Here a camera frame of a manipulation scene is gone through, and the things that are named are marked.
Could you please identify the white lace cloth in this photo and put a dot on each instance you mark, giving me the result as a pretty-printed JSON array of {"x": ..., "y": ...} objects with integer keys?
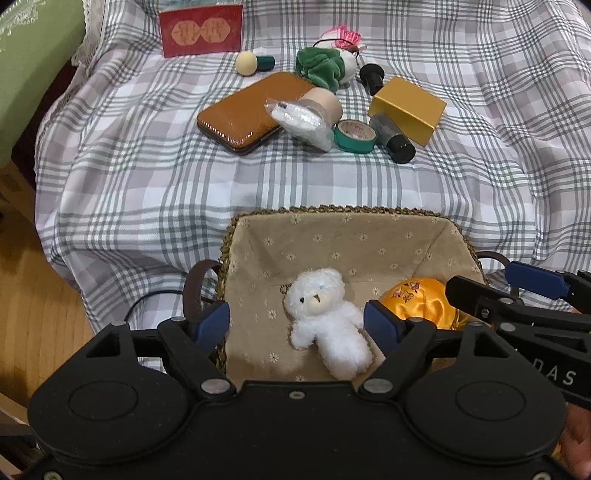
[{"x": 90, "y": 32}]

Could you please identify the red and green box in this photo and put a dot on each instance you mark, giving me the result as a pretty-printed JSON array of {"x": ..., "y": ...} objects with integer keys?
[{"x": 201, "y": 30}]

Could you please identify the grey tube with black cap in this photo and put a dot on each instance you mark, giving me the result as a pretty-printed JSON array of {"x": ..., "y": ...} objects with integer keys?
[{"x": 392, "y": 136}]

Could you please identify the white teddy bear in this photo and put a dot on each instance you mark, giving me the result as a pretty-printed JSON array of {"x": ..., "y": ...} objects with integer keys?
[{"x": 330, "y": 323}]

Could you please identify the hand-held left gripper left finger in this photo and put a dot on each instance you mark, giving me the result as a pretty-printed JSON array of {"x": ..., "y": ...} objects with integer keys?
[{"x": 211, "y": 325}]

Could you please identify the yellow satin pouch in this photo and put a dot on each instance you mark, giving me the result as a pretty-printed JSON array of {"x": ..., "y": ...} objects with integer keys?
[{"x": 415, "y": 300}]

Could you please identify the person's right hand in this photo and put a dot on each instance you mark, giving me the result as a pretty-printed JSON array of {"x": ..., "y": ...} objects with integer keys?
[{"x": 577, "y": 438}]

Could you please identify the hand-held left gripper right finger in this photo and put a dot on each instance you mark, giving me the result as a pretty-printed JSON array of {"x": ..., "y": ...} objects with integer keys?
[{"x": 381, "y": 325}]

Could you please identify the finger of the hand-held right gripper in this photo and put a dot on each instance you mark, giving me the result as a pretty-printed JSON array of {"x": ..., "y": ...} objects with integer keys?
[
  {"x": 475, "y": 293},
  {"x": 535, "y": 279}
]

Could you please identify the green cushion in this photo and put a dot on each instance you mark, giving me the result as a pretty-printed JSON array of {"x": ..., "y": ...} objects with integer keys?
[{"x": 32, "y": 69}]

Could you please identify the green tape roll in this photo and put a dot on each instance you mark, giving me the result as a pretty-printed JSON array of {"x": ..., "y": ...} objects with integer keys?
[{"x": 353, "y": 138}]

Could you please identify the brown leather case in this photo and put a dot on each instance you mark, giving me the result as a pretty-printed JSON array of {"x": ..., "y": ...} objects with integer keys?
[{"x": 240, "y": 115}]

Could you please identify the woven basket with fabric liner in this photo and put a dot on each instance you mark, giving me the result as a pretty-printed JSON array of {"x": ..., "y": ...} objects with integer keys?
[{"x": 346, "y": 240}]

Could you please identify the clear plastic bag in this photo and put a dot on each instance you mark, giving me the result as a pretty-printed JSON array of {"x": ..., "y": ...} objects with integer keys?
[{"x": 300, "y": 120}]

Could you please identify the beige tape roll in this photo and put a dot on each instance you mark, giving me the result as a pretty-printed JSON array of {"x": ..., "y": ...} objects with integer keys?
[{"x": 323, "y": 101}]

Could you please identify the green and white plush toy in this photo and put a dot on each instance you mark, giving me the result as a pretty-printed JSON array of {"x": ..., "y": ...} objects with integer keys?
[{"x": 318, "y": 67}]

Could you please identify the gold box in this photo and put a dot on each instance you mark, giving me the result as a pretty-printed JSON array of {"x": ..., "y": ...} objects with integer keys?
[{"x": 406, "y": 108}]

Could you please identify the grey plaid blanket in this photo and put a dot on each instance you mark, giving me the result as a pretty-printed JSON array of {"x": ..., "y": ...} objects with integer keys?
[{"x": 138, "y": 184}]

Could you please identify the black cylinder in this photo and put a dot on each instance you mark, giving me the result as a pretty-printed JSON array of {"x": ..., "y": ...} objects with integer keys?
[{"x": 371, "y": 76}]

